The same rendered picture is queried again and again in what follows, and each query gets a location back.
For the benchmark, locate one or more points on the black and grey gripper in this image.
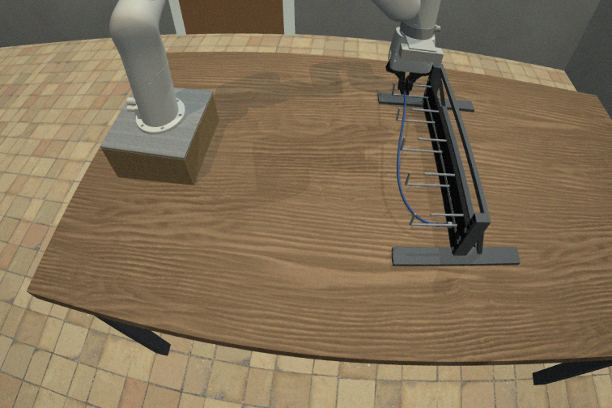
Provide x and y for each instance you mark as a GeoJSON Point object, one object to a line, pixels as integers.
{"type": "Point", "coordinates": [400, 67]}

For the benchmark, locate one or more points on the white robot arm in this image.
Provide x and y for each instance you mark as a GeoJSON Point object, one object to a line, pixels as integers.
{"type": "Point", "coordinates": [134, 29]}

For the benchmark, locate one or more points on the dark grey metal rack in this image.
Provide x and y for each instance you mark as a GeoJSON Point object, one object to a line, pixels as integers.
{"type": "Point", "coordinates": [462, 235]}

